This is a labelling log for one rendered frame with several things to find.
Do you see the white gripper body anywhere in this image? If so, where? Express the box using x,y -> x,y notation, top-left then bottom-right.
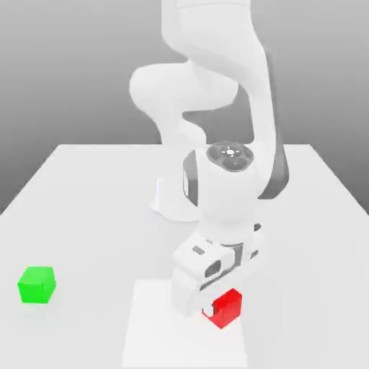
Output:
170,267 -> 246,317

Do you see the small red cube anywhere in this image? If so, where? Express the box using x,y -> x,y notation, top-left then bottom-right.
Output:
201,288 -> 243,330

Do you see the small green cube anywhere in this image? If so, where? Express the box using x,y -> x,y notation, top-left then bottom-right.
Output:
17,266 -> 57,305

